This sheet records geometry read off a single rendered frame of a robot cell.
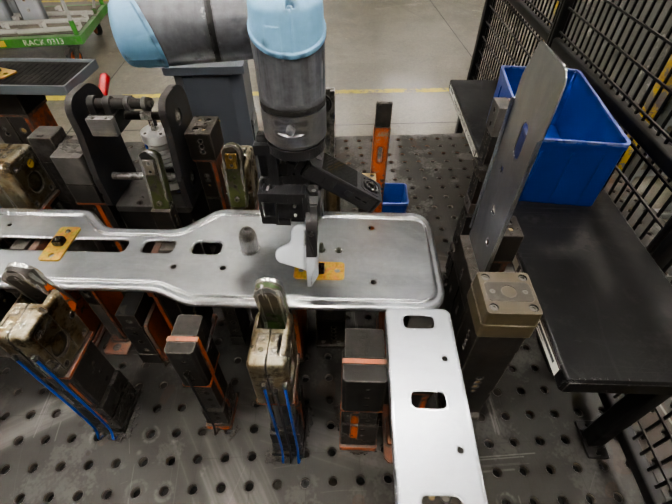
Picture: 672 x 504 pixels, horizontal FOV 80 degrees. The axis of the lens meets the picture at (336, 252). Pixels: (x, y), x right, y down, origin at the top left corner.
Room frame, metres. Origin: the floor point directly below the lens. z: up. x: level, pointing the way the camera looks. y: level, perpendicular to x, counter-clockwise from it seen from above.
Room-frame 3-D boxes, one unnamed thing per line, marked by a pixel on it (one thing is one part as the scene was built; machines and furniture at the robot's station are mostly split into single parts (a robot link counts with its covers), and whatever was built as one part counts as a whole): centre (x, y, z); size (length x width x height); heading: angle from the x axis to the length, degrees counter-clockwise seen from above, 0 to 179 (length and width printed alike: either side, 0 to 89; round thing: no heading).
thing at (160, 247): (0.50, 0.31, 0.84); 0.12 x 0.05 x 0.29; 178
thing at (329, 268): (0.44, 0.03, 1.01); 0.08 x 0.04 x 0.01; 88
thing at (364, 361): (0.30, -0.04, 0.84); 0.11 x 0.10 x 0.28; 178
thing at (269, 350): (0.29, 0.09, 0.87); 0.12 x 0.09 x 0.35; 178
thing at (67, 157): (0.71, 0.52, 0.89); 0.13 x 0.11 x 0.38; 178
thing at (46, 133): (0.73, 0.58, 0.90); 0.05 x 0.05 x 0.40; 88
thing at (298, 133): (0.44, 0.05, 1.27); 0.08 x 0.08 x 0.05
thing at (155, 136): (0.71, 0.38, 0.94); 0.18 x 0.13 x 0.49; 88
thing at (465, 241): (0.47, -0.24, 0.85); 0.12 x 0.03 x 0.30; 178
